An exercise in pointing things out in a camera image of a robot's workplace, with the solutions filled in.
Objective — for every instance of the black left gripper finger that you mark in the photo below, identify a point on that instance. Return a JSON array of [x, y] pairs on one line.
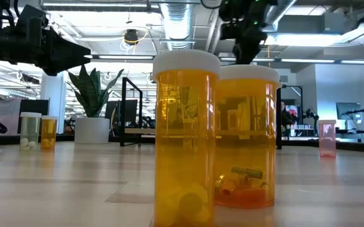
[[62, 47], [62, 64]]

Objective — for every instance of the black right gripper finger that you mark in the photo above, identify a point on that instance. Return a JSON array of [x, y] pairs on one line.
[[245, 60], [246, 44]]

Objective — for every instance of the small orange pill bottle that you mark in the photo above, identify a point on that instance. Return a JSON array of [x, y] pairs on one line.
[[185, 142], [49, 132]]

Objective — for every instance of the clear pill bottle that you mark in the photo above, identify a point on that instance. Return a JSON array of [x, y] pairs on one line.
[[30, 132]]

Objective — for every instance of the small pink pill bottle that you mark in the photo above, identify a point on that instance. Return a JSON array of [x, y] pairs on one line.
[[326, 138]]

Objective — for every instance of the background black robot arm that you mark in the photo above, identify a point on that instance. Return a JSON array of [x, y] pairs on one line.
[[309, 114]]

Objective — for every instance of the ceiling strip light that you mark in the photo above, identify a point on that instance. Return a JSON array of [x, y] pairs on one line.
[[358, 61], [263, 59], [125, 57], [308, 60]]

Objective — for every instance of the black partition panel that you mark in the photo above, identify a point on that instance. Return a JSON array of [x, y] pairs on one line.
[[44, 107]]

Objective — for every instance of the person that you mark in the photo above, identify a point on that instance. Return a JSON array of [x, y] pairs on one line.
[[285, 118]]

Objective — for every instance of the white cloth banner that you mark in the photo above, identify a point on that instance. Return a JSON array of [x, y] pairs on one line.
[[2, 113]]

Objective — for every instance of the green plant in white pot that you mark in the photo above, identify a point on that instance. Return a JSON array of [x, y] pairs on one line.
[[91, 130]]

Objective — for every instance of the large orange bottle with capsules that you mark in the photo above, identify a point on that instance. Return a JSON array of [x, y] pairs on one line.
[[248, 142]]

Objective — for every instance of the black computer monitor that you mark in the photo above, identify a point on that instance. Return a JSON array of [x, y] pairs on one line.
[[131, 110]]

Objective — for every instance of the grey computer monitor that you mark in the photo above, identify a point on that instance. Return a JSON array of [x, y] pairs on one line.
[[347, 110]]

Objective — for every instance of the silver ribbed air duct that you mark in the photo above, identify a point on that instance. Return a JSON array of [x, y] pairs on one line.
[[279, 12], [178, 25]]

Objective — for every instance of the black overhead camera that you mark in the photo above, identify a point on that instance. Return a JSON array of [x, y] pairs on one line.
[[131, 36]]

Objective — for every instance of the colourful wall poster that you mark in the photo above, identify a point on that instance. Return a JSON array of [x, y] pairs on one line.
[[294, 112]]

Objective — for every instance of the wooden shelf with black frame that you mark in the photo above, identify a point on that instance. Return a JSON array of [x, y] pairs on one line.
[[137, 130]]

